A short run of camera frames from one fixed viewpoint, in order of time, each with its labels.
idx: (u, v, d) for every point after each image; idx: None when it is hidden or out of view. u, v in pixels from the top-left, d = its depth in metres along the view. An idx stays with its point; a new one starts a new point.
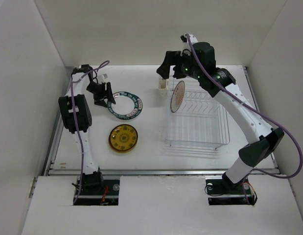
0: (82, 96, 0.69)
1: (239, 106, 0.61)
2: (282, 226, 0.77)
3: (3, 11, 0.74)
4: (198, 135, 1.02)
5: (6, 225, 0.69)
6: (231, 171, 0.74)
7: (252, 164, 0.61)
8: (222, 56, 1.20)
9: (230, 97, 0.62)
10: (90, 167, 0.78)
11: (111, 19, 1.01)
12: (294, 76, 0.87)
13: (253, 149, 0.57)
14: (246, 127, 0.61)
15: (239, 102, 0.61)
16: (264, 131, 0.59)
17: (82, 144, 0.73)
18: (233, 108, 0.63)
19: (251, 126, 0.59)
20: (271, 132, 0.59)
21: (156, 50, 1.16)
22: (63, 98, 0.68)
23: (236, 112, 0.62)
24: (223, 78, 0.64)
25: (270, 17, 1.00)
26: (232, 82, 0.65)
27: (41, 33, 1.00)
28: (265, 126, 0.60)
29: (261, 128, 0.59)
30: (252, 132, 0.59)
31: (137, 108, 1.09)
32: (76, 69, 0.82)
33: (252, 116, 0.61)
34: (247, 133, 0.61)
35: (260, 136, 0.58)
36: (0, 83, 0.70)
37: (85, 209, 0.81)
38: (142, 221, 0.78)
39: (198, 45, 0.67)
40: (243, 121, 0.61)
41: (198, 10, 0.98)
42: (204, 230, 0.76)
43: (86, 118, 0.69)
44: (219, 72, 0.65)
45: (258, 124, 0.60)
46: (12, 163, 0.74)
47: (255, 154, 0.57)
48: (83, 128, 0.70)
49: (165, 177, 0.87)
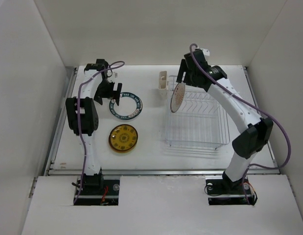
0: (91, 99, 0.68)
1: (229, 98, 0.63)
2: (282, 226, 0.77)
3: (3, 11, 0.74)
4: (198, 135, 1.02)
5: (6, 225, 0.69)
6: (230, 170, 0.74)
7: (244, 155, 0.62)
8: (222, 56, 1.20)
9: (221, 89, 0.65)
10: (92, 168, 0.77)
11: (111, 19, 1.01)
12: (294, 76, 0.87)
13: (242, 136, 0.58)
14: (237, 116, 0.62)
15: (228, 93, 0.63)
16: (253, 120, 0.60)
17: (86, 146, 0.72)
18: (223, 100, 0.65)
19: (241, 114, 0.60)
20: (261, 121, 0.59)
21: (156, 50, 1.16)
22: (71, 99, 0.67)
23: (226, 104, 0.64)
24: (216, 73, 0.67)
25: (270, 17, 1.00)
26: (224, 77, 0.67)
27: (41, 33, 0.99)
28: (254, 115, 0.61)
29: (250, 117, 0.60)
30: (242, 121, 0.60)
31: (139, 108, 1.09)
32: (89, 65, 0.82)
33: (242, 106, 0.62)
34: (238, 123, 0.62)
35: (248, 124, 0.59)
36: (0, 83, 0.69)
37: (85, 209, 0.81)
38: (142, 221, 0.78)
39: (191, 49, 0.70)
40: (233, 112, 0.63)
41: (198, 10, 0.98)
42: (205, 230, 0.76)
43: (91, 123, 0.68)
44: (211, 68, 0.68)
45: (246, 113, 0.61)
46: (12, 164, 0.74)
47: (244, 142, 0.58)
48: (88, 131, 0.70)
49: (165, 177, 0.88)
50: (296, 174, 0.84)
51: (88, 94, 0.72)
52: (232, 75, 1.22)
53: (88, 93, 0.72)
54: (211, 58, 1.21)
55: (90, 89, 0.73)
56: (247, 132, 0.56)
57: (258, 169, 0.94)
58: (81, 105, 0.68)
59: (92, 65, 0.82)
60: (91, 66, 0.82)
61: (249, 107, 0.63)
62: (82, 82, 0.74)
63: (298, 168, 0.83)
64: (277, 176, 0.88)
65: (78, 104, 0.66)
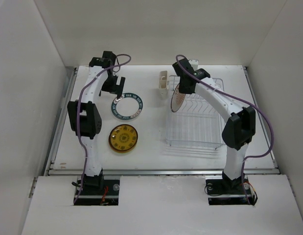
0: (93, 104, 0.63)
1: (212, 93, 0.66)
2: (282, 226, 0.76)
3: (4, 11, 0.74)
4: (198, 135, 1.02)
5: (6, 224, 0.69)
6: (228, 168, 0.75)
7: (234, 146, 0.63)
8: (223, 56, 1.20)
9: (205, 86, 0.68)
10: (93, 170, 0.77)
11: (111, 19, 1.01)
12: (293, 76, 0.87)
13: (227, 126, 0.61)
14: (221, 108, 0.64)
15: (212, 89, 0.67)
16: (235, 109, 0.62)
17: (87, 148, 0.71)
18: (208, 96, 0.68)
19: (224, 106, 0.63)
20: (243, 110, 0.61)
21: (156, 50, 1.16)
22: (72, 102, 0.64)
23: (211, 99, 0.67)
24: (200, 74, 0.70)
25: (270, 17, 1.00)
26: (207, 77, 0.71)
27: (41, 33, 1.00)
28: (236, 105, 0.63)
29: (233, 107, 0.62)
30: (225, 112, 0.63)
31: (141, 108, 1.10)
32: (94, 59, 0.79)
33: (224, 99, 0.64)
34: (224, 115, 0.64)
35: (231, 113, 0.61)
36: (0, 82, 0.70)
37: (85, 209, 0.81)
38: (142, 221, 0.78)
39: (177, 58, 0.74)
40: (218, 105, 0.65)
41: (197, 10, 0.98)
42: (205, 230, 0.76)
43: (93, 126, 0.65)
44: (197, 70, 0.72)
45: (229, 104, 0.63)
46: (12, 163, 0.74)
47: (230, 131, 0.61)
48: (90, 134, 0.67)
49: (165, 177, 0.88)
50: (296, 174, 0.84)
51: (91, 97, 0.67)
52: (232, 75, 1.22)
53: (91, 96, 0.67)
54: (211, 58, 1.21)
55: (94, 92, 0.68)
56: (231, 120, 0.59)
57: (258, 169, 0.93)
58: (83, 108, 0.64)
59: (97, 61, 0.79)
60: (96, 62, 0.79)
61: (233, 99, 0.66)
62: (84, 86, 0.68)
63: (297, 168, 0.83)
64: (278, 176, 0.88)
65: (78, 107, 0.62)
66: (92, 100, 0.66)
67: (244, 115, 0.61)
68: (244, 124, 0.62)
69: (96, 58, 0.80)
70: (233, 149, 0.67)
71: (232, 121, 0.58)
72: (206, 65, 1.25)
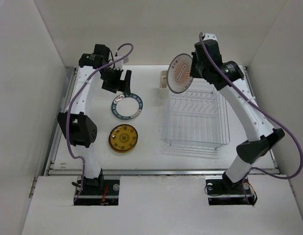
0: (84, 115, 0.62)
1: (244, 104, 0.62)
2: (282, 226, 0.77)
3: (4, 11, 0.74)
4: (198, 135, 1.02)
5: (6, 224, 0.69)
6: (231, 170, 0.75)
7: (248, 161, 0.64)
8: (223, 56, 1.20)
9: (237, 93, 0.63)
10: (92, 173, 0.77)
11: (111, 19, 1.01)
12: (294, 77, 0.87)
13: (250, 145, 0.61)
14: (249, 125, 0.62)
15: (244, 100, 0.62)
16: (265, 131, 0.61)
17: (83, 155, 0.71)
18: (238, 105, 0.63)
19: (254, 125, 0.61)
20: (273, 133, 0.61)
21: (156, 49, 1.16)
22: (62, 113, 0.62)
23: (240, 109, 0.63)
24: (232, 72, 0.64)
25: (270, 17, 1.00)
26: (240, 78, 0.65)
27: (41, 33, 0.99)
28: (267, 126, 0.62)
29: (262, 128, 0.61)
30: (254, 130, 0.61)
31: (141, 108, 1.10)
32: (84, 59, 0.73)
33: (256, 115, 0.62)
34: (250, 131, 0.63)
35: (261, 135, 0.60)
36: (0, 82, 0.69)
37: (85, 209, 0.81)
38: (142, 221, 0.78)
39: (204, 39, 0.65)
40: (246, 119, 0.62)
41: (197, 10, 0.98)
42: (205, 231, 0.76)
43: (87, 136, 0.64)
44: (227, 65, 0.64)
45: (261, 123, 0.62)
46: (12, 163, 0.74)
47: (251, 151, 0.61)
48: (85, 143, 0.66)
49: (165, 177, 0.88)
50: (296, 174, 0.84)
51: (82, 106, 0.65)
52: None
53: (82, 105, 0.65)
54: None
55: (85, 100, 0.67)
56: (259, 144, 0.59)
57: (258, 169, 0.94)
58: (75, 117, 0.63)
59: (87, 60, 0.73)
60: (86, 61, 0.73)
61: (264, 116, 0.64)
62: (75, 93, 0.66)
63: (298, 168, 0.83)
64: (278, 176, 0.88)
65: (67, 118, 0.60)
66: (83, 109, 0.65)
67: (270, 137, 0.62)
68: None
69: (86, 56, 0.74)
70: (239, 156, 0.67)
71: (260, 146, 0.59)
72: None
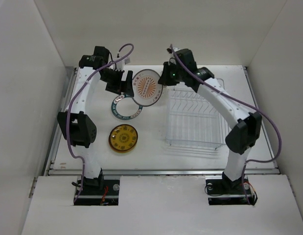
0: (84, 114, 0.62)
1: (217, 96, 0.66)
2: (282, 226, 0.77)
3: (4, 11, 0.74)
4: (198, 135, 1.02)
5: (6, 224, 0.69)
6: (228, 168, 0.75)
7: (238, 151, 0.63)
8: (223, 56, 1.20)
9: (209, 88, 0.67)
10: (92, 173, 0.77)
11: (111, 19, 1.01)
12: (294, 76, 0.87)
13: (232, 131, 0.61)
14: (226, 113, 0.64)
15: (217, 92, 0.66)
16: (242, 115, 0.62)
17: (83, 154, 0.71)
18: (213, 99, 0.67)
19: (230, 111, 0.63)
20: (250, 115, 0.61)
21: (156, 49, 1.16)
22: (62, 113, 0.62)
23: (216, 102, 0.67)
24: (203, 75, 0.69)
25: (270, 17, 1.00)
26: (211, 77, 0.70)
27: (41, 33, 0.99)
28: (243, 111, 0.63)
29: (239, 113, 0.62)
30: (231, 117, 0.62)
31: (141, 108, 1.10)
32: (84, 60, 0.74)
33: (230, 103, 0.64)
34: (229, 120, 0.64)
35: (238, 119, 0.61)
36: (0, 82, 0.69)
37: (84, 209, 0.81)
38: (142, 221, 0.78)
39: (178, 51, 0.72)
40: (223, 110, 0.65)
41: (197, 10, 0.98)
42: (205, 230, 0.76)
43: (87, 136, 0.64)
44: (199, 70, 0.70)
45: (236, 109, 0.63)
46: (12, 164, 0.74)
47: (235, 136, 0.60)
48: (84, 143, 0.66)
49: (165, 177, 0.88)
50: (296, 174, 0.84)
51: (82, 105, 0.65)
52: (232, 75, 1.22)
53: (82, 105, 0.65)
54: (212, 58, 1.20)
55: (84, 100, 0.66)
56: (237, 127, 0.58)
57: (258, 169, 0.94)
58: (75, 117, 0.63)
59: (87, 61, 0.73)
60: (86, 62, 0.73)
61: (238, 104, 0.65)
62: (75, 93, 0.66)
63: (297, 168, 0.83)
64: (278, 176, 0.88)
65: (68, 118, 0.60)
66: (83, 109, 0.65)
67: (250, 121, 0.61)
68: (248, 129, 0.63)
69: (86, 58, 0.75)
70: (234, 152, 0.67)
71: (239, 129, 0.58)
72: (206, 65, 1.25)
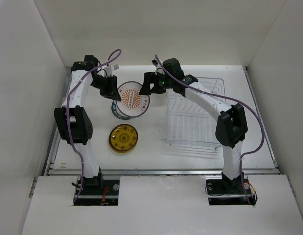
0: (81, 108, 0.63)
1: (200, 95, 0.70)
2: (282, 226, 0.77)
3: (4, 11, 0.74)
4: (198, 135, 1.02)
5: (6, 224, 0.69)
6: (226, 168, 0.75)
7: (229, 144, 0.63)
8: (223, 56, 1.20)
9: (194, 90, 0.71)
10: (91, 172, 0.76)
11: (111, 19, 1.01)
12: (294, 76, 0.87)
13: (218, 124, 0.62)
14: (211, 109, 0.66)
15: (200, 91, 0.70)
16: (224, 107, 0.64)
17: (81, 153, 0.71)
18: (198, 99, 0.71)
19: (213, 106, 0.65)
20: (232, 107, 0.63)
21: (156, 49, 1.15)
22: (59, 109, 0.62)
23: (200, 102, 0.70)
24: (189, 81, 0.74)
25: (270, 17, 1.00)
26: (196, 82, 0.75)
27: (41, 33, 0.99)
28: (225, 104, 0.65)
29: (221, 106, 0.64)
30: (215, 111, 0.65)
31: None
32: (77, 64, 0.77)
33: (213, 99, 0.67)
34: (215, 115, 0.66)
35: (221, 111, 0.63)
36: (0, 82, 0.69)
37: (85, 209, 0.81)
38: (142, 221, 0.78)
39: (167, 60, 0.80)
40: (207, 106, 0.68)
41: (197, 10, 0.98)
42: (204, 230, 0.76)
43: (84, 131, 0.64)
44: (185, 77, 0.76)
45: (218, 103, 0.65)
46: (12, 164, 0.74)
47: (221, 128, 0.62)
48: (82, 140, 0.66)
49: (165, 177, 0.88)
50: (296, 174, 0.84)
51: (78, 101, 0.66)
52: (232, 75, 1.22)
53: (78, 100, 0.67)
54: (212, 58, 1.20)
55: (80, 95, 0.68)
56: (221, 118, 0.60)
57: (258, 169, 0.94)
58: (72, 113, 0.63)
59: (80, 65, 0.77)
60: (79, 66, 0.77)
61: (222, 99, 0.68)
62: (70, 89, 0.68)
63: (297, 168, 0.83)
64: (278, 176, 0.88)
65: (67, 114, 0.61)
66: (80, 104, 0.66)
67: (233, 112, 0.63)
68: (235, 122, 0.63)
69: (79, 63, 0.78)
70: (228, 148, 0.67)
71: (222, 119, 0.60)
72: (206, 65, 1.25)
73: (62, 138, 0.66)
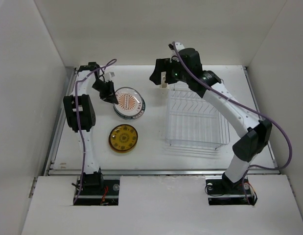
0: (87, 97, 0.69)
1: (225, 102, 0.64)
2: (282, 226, 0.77)
3: (4, 11, 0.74)
4: (198, 134, 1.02)
5: (6, 224, 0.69)
6: (231, 171, 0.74)
7: (246, 159, 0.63)
8: (223, 56, 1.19)
9: (217, 94, 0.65)
10: (91, 166, 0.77)
11: (111, 19, 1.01)
12: (294, 76, 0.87)
13: (242, 140, 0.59)
14: (235, 121, 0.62)
15: (224, 98, 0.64)
16: (251, 123, 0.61)
17: (85, 143, 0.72)
18: (221, 105, 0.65)
19: (239, 119, 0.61)
20: (259, 124, 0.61)
21: (156, 49, 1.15)
22: (68, 97, 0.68)
23: (223, 108, 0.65)
24: (209, 79, 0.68)
25: (270, 17, 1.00)
26: (218, 82, 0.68)
27: (41, 33, 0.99)
28: (252, 118, 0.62)
29: (248, 121, 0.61)
30: (241, 125, 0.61)
31: (143, 110, 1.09)
32: (82, 66, 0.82)
33: (239, 110, 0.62)
34: (237, 128, 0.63)
35: (248, 128, 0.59)
36: (0, 82, 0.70)
37: (84, 209, 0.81)
38: (142, 221, 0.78)
39: (184, 51, 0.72)
40: (231, 116, 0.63)
41: (197, 10, 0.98)
42: (204, 230, 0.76)
43: (89, 119, 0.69)
44: (205, 74, 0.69)
45: (245, 117, 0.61)
46: (12, 164, 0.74)
47: (244, 146, 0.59)
48: (86, 127, 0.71)
49: (165, 177, 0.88)
50: (296, 174, 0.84)
51: (84, 92, 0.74)
52: (233, 75, 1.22)
53: (83, 91, 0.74)
54: (212, 57, 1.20)
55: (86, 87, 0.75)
56: (249, 137, 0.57)
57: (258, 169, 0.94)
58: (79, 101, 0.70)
59: (84, 67, 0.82)
60: (84, 68, 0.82)
61: (247, 111, 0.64)
62: (77, 81, 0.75)
63: (297, 168, 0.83)
64: (278, 176, 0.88)
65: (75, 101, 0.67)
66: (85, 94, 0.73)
67: (259, 129, 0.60)
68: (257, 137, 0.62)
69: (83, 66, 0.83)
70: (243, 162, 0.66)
71: (250, 138, 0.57)
72: (206, 65, 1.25)
73: (69, 126, 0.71)
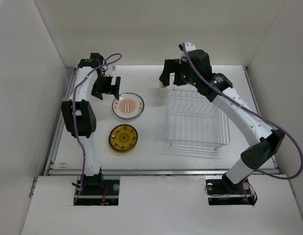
0: (87, 102, 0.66)
1: (237, 109, 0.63)
2: (281, 226, 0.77)
3: (4, 11, 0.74)
4: (198, 135, 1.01)
5: (6, 224, 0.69)
6: (232, 171, 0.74)
7: (254, 168, 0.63)
8: (223, 56, 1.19)
9: (228, 100, 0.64)
10: (91, 170, 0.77)
11: (111, 19, 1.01)
12: (294, 76, 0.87)
13: (253, 150, 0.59)
14: (247, 129, 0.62)
15: (237, 105, 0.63)
16: (264, 132, 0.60)
17: (84, 148, 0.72)
18: (232, 111, 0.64)
19: (251, 128, 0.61)
20: (271, 133, 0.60)
21: (156, 49, 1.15)
22: (66, 103, 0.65)
23: (234, 115, 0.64)
24: (221, 83, 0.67)
25: (269, 17, 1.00)
26: (229, 87, 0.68)
27: (41, 33, 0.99)
28: (265, 128, 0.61)
29: (261, 130, 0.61)
30: (253, 134, 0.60)
31: (142, 109, 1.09)
32: (83, 61, 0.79)
33: (251, 119, 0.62)
34: (248, 135, 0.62)
35: (261, 137, 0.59)
36: (0, 83, 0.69)
37: (84, 209, 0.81)
38: (142, 221, 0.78)
39: (193, 52, 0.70)
40: (243, 124, 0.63)
41: (197, 10, 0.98)
42: (204, 230, 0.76)
43: (89, 125, 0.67)
44: (216, 77, 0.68)
45: (258, 126, 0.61)
46: (12, 164, 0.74)
47: (254, 155, 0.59)
48: (86, 133, 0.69)
49: (165, 177, 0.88)
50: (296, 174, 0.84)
51: (83, 96, 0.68)
52: (232, 75, 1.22)
53: (83, 95, 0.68)
54: (212, 57, 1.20)
55: (86, 91, 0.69)
56: (262, 148, 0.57)
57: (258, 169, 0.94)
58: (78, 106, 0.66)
59: (86, 62, 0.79)
60: (85, 63, 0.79)
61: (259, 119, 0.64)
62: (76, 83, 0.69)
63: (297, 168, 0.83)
64: None
65: (73, 107, 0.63)
66: (85, 99, 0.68)
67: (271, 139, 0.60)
68: None
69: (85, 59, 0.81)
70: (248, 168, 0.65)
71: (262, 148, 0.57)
72: None
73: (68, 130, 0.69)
